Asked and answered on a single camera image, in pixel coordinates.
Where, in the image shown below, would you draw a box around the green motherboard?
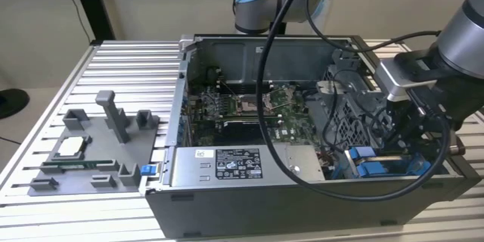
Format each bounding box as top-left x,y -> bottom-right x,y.
187,80 -> 323,147

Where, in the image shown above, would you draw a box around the grey disk bay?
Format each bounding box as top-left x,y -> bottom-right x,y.
344,146 -> 435,180

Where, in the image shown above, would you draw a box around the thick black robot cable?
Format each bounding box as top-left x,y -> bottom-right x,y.
255,0 -> 455,200

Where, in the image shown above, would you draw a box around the thin black camera cable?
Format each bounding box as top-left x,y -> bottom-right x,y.
306,0 -> 442,56

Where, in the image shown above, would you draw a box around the CPU socket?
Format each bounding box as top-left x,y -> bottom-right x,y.
235,94 -> 274,113

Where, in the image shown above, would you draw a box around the black graphics card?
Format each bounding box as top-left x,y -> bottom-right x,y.
215,120 -> 270,144

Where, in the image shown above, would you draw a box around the silver CPU chip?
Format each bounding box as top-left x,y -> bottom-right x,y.
56,137 -> 87,156

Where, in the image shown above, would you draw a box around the black metal post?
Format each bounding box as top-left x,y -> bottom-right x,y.
67,0 -> 116,41

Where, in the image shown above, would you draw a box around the grey parts rack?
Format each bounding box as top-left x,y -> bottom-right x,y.
28,90 -> 162,197

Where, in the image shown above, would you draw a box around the black round stand base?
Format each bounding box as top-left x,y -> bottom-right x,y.
0,88 -> 31,120

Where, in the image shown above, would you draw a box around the thin black disk wire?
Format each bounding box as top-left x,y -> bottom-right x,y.
320,69 -> 367,152

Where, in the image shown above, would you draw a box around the dark grey PC case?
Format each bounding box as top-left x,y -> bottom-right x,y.
144,33 -> 482,239

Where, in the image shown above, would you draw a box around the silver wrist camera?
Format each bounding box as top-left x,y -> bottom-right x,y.
374,50 -> 448,103

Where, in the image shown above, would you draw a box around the green RAM stick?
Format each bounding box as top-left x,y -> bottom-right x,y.
42,160 -> 115,168

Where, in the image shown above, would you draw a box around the perforated metal drive cage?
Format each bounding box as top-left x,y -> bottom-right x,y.
306,65 -> 391,148

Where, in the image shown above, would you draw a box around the installed blue disk carrier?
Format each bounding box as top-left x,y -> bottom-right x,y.
356,162 -> 432,177

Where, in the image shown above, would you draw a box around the thin black wall cable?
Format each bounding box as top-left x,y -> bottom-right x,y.
59,0 -> 94,46

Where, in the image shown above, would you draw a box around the coloured power supply wires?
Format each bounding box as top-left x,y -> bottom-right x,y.
318,151 -> 339,172

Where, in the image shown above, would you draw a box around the metal socket cover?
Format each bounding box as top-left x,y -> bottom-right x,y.
267,88 -> 295,108

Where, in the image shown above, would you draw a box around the black round cylinder attachment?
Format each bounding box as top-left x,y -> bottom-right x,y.
450,137 -> 470,158

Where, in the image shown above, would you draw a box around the silver power supply unit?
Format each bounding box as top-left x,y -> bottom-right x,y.
168,145 -> 327,185

